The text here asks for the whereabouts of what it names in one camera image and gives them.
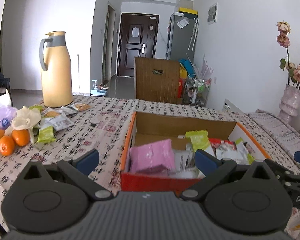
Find red snack packet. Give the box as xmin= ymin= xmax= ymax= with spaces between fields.
xmin=209 ymin=138 xmax=236 ymax=152

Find green snack packet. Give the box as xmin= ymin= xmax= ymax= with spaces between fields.
xmin=37 ymin=125 xmax=56 ymax=144
xmin=185 ymin=130 xmax=215 ymax=156

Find pink snack bag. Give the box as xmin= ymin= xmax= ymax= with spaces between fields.
xmin=129 ymin=139 xmax=175 ymax=174

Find white printed snack packet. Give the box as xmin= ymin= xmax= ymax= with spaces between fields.
xmin=216 ymin=142 xmax=249 ymax=165

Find green snack packet on table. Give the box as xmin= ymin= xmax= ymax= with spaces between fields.
xmin=37 ymin=125 xmax=56 ymax=144

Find calligraphy tablecloth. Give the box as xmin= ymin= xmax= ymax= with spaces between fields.
xmin=0 ymin=94 xmax=300 ymax=240

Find white grey snack packet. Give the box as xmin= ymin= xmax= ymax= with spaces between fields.
xmin=49 ymin=115 xmax=75 ymax=132

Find folded patterned cloth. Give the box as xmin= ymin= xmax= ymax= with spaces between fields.
xmin=247 ymin=110 xmax=300 ymax=174

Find orange white cardboard box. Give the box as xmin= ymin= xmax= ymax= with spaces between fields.
xmin=120 ymin=112 xmax=270 ymax=195

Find cracker snack packet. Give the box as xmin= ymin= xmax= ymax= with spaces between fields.
xmin=70 ymin=103 xmax=90 ymax=112

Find cream tissue wad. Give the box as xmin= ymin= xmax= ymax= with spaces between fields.
xmin=5 ymin=106 xmax=42 ymax=137

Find metal storage cart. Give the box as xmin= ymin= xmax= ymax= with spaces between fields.
xmin=182 ymin=74 xmax=211 ymax=107

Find yellow thermos jug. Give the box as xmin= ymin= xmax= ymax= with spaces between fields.
xmin=39 ymin=31 xmax=73 ymax=108

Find pink ribbed vase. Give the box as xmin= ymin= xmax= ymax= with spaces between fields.
xmin=279 ymin=84 xmax=300 ymax=123

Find red gift box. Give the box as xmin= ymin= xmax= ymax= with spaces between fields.
xmin=178 ymin=78 xmax=185 ymax=98

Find purple plastic bag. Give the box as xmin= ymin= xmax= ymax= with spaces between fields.
xmin=0 ymin=106 xmax=18 ymax=130

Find brown wooden chair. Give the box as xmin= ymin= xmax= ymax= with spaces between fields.
xmin=134 ymin=57 xmax=180 ymax=104

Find dried pink roses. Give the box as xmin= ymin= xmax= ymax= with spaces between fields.
xmin=276 ymin=21 xmax=300 ymax=91

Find grey refrigerator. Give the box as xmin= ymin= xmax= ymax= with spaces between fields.
xmin=166 ymin=12 xmax=199 ymax=61

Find dark brown entrance door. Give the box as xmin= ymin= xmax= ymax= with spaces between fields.
xmin=117 ymin=13 xmax=159 ymax=77

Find yellow box on refrigerator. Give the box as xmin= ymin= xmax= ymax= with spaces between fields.
xmin=178 ymin=7 xmax=198 ymax=15

